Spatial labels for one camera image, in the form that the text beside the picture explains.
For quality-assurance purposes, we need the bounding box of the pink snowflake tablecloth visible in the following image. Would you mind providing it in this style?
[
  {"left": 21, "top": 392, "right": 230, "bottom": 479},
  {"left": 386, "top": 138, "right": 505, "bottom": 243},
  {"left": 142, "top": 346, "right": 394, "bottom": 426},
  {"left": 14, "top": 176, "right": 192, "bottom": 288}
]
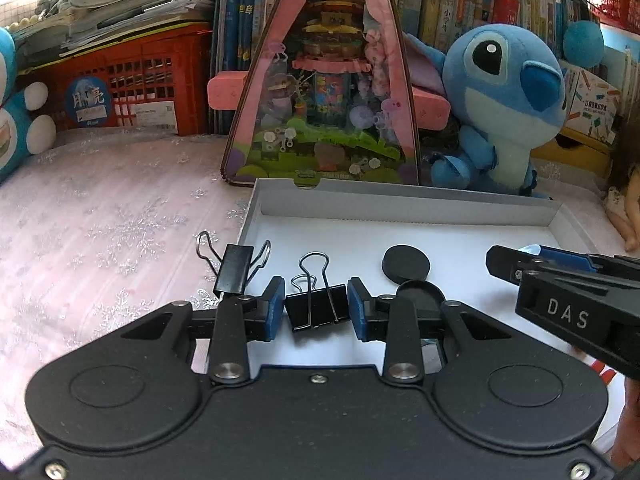
[{"left": 0, "top": 132, "right": 632, "bottom": 376}]

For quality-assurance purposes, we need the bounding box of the person's right hand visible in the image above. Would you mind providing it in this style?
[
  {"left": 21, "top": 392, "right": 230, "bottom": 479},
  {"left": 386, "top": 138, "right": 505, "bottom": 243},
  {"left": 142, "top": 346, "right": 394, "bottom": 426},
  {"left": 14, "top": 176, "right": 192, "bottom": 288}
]
[{"left": 611, "top": 374, "right": 640, "bottom": 470}]

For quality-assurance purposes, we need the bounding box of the blue white cat plush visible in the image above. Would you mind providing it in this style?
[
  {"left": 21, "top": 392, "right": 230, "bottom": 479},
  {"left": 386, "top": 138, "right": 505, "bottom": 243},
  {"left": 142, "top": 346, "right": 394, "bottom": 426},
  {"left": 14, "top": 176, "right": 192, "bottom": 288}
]
[{"left": 0, "top": 26, "right": 58, "bottom": 182}]

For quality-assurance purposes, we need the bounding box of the blue alien plush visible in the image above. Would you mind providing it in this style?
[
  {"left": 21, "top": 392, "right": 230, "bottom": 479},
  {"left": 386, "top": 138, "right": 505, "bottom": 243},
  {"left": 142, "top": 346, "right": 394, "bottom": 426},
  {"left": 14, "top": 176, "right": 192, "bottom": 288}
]
[{"left": 399, "top": 24, "right": 569, "bottom": 197}]

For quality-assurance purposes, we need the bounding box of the blue white plush toy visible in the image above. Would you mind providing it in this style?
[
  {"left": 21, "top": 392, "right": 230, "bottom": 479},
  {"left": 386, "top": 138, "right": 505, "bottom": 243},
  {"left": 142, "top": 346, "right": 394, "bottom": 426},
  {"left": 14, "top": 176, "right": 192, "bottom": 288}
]
[{"left": 536, "top": 0, "right": 607, "bottom": 69}]

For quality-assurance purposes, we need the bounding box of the brown haired doll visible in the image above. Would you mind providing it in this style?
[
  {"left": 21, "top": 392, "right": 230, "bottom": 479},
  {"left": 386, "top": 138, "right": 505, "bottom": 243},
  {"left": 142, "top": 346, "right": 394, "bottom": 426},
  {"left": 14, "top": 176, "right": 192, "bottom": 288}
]
[{"left": 601, "top": 104, "right": 640, "bottom": 254}]

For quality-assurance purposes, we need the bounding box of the black binder clip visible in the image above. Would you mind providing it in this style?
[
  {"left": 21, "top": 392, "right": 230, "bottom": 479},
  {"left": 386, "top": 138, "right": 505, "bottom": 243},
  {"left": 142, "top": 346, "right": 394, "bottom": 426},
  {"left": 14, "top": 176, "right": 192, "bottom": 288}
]
[
  {"left": 196, "top": 231, "right": 272, "bottom": 297},
  {"left": 284, "top": 252, "right": 352, "bottom": 335}
]

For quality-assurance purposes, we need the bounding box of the black round lid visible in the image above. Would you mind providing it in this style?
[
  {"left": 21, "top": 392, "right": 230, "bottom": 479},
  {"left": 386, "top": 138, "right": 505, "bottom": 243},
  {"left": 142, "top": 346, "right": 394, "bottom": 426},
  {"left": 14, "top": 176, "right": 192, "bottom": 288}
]
[{"left": 396, "top": 281, "right": 447, "bottom": 312}]

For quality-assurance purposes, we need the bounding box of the white cardboard tray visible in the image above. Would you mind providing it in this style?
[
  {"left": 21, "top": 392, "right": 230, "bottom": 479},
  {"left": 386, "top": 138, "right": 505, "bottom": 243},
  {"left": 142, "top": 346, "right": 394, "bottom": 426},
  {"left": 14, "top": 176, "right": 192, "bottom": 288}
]
[{"left": 192, "top": 177, "right": 626, "bottom": 461}]

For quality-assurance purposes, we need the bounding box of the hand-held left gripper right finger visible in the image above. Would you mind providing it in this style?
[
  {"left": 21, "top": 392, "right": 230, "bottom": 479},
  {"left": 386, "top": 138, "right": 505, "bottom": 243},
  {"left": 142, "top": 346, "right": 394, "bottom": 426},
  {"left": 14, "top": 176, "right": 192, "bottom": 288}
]
[{"left": 346, "top": 277, "right": 531, "bottom": 387}]

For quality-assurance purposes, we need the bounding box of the colourful printed cardboard box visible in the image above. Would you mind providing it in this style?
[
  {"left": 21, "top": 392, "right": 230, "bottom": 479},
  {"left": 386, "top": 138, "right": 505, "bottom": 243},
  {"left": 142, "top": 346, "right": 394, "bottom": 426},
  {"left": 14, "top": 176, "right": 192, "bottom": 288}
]
[{"left": 556, "top": 59, "right": 624, "bottom": 149}]

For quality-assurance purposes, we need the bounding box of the row of blue thin books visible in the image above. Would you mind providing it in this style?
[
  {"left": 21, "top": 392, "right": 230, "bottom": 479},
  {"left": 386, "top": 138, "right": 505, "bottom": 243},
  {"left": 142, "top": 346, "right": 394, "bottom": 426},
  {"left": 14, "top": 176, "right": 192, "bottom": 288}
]
[{"left": 211, "top": 0, "right": 302, "bottom": 137}]

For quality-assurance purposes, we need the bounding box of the red plastic basket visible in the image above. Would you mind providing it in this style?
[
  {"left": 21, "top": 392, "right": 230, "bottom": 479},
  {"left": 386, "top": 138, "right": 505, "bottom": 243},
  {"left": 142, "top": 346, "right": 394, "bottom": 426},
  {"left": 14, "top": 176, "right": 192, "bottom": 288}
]
[{"left": 16, "top": 21, "right": 214, "bottom": 137}]

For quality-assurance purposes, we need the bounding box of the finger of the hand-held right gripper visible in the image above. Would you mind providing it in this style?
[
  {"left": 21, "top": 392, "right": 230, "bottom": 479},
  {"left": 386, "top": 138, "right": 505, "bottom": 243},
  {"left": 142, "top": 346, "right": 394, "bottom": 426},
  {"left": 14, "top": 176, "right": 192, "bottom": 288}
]
[
  {"left": 485, "top": 244, "right": 541, "bottom": 289},
  {"left": 536, "top": 246, "right": 640, "bottom": 277}
]

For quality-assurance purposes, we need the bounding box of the black round disc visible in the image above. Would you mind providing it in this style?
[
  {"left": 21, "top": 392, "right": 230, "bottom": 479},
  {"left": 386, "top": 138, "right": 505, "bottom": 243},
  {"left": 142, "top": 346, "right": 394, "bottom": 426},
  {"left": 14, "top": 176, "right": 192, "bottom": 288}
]
[{"left": 381, "top": 244, "right": 432, "bottom": 284}]

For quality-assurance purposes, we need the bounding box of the wooden drawer box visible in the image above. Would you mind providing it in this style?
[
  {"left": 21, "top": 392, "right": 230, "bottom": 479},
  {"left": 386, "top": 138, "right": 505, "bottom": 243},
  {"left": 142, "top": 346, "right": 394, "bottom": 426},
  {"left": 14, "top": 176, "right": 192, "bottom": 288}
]
[{"left": 529, "top": 126, "right": 614, "bottom": 179}]

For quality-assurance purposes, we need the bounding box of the white wire rack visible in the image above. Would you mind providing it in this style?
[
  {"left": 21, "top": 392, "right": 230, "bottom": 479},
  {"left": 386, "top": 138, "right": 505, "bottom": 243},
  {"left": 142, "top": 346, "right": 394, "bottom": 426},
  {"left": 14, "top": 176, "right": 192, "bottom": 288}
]
[{"left": 621, "top": 44, "right": 640, "bottom": 112}]

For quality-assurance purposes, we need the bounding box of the pink triangular toy box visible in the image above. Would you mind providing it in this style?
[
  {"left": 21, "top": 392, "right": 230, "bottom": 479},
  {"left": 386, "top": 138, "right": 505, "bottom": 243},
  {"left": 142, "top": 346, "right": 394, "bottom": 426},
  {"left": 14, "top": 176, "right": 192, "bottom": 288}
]
[{"left": 206, "top": 0, "right": 452, "bottom": 189}]

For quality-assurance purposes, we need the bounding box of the red mesh basket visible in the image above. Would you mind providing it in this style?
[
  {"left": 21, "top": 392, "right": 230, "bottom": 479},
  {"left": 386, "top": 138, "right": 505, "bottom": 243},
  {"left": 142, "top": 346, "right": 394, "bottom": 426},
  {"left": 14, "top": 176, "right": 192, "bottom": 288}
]
[{"left": 589, "top": 0, "right": 640, "bottom": 32}]

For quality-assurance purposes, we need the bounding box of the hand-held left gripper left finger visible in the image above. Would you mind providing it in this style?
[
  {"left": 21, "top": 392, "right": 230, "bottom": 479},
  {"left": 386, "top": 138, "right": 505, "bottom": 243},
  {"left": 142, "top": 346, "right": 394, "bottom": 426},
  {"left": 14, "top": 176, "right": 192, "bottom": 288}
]
[{"left": 100, "top": 276, "right": 287, "bottom": 387}]

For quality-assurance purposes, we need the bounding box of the row of upright books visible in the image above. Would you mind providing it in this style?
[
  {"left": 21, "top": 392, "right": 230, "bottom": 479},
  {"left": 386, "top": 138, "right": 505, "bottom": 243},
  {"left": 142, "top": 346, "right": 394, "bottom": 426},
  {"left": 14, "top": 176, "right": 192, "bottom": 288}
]
[{"left": 384, "top": 0, "right": 592, "bottom": 62}]

